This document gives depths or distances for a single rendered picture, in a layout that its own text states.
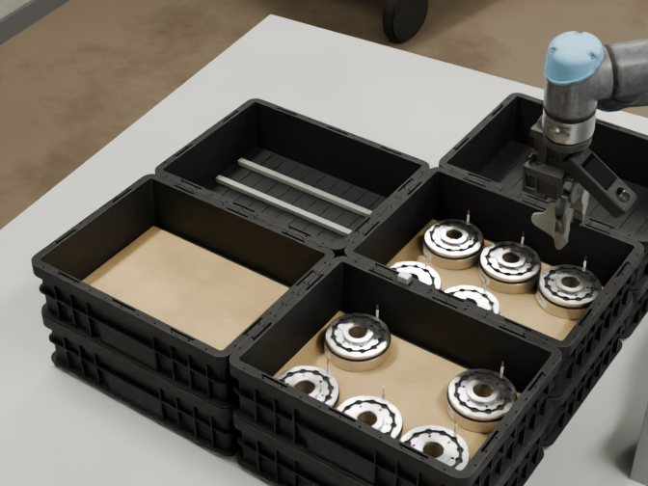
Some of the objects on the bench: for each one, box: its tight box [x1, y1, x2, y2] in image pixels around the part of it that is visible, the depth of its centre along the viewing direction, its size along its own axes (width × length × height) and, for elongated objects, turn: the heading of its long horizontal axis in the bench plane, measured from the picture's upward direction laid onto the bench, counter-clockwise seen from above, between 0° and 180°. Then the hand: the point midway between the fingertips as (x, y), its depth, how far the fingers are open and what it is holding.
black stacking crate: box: [540, 300, 633, 446], centre depth 205 cm, size 40×30×12 cm
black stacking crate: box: [41, 311, 242, 457], centre depth 204 cm, size 40×30×12 cm
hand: (572, 232), depth 189 cm, fingers open, 5 cm apart
